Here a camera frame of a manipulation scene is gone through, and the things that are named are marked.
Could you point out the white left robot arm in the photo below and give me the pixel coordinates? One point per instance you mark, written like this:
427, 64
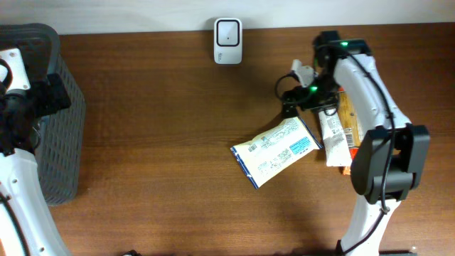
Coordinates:
27, 226

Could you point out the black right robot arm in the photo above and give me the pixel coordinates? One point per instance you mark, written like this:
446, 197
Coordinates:
390, 160

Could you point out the white tube gold cap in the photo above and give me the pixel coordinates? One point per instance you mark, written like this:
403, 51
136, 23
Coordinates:
334, 139

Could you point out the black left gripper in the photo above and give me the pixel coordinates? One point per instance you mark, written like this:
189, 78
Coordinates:
48, 104

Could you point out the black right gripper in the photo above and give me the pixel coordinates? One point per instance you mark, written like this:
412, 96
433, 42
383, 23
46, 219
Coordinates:
293, 94

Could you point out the dark grey plastic basket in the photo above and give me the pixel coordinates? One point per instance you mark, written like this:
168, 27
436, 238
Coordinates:
58, 155

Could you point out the spaghetti pasta packet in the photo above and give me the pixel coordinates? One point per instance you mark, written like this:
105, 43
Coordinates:
350, 123

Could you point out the yellow snack bag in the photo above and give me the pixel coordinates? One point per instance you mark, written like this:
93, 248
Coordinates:
270, 152

